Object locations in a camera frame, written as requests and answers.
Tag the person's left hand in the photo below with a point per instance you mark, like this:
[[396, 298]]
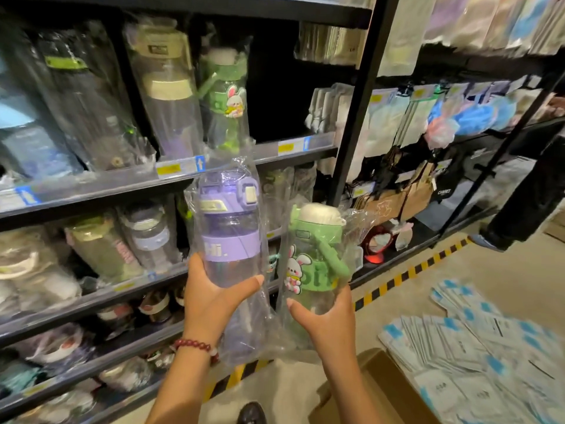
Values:
[[207, 309]]

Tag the person's right hand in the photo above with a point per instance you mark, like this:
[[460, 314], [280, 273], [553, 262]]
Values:
[[335, 331]]

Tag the brown cardboard box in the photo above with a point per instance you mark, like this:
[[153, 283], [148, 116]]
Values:
[[388, 393]]

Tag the purple Hi bottle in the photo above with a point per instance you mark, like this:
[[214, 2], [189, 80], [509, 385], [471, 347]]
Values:
[[229, 225]]

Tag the blue bottle cream lid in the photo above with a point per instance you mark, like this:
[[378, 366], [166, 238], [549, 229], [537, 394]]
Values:
[[150, 238]]

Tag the green lid bottle pink handle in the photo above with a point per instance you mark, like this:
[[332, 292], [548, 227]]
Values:
[[101, 247]]

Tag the black metal store shelving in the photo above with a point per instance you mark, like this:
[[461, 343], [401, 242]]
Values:
[[353, 105]]

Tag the green rabbit bottle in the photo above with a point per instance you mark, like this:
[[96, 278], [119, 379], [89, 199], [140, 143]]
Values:
[[225, 83]]

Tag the person's black left shoe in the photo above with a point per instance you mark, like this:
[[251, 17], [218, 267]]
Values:
[[251, 415]]

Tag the red round mirror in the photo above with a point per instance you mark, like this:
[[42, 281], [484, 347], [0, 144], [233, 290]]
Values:
[[375, 256]]

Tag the white oval mirror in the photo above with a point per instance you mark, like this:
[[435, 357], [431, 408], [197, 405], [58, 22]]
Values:
[[404, 236]]

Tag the pile of white blue sheets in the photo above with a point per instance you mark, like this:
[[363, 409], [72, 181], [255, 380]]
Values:
[[463, 348]]

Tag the brown tote bag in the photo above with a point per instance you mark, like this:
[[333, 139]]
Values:
[[417, 194], [384, 207]]

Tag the yellow white price label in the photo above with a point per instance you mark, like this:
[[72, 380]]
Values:
[[26, 196], [363, 190], [291, 146], [176, 167]]

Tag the black hanging bags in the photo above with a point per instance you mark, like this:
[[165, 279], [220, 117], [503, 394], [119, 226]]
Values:
[[443, 189]]

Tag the grey flat pack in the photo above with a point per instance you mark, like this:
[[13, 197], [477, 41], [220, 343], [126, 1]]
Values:
[[485, 189]]

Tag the row of hanging pastel pouches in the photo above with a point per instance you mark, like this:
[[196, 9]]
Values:
[[388, 119]]

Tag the white hanging cloth packs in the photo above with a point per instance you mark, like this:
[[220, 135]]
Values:
[[326, 110]]

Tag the blue pink fluffy sponges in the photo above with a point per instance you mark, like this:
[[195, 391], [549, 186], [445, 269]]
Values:
[[472, 116]]

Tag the rows of shiny tan packs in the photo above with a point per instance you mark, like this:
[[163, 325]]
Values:
[[326, 44]]

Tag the row of large pale pouches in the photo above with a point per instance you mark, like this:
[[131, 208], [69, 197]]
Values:
[[476, 22]]

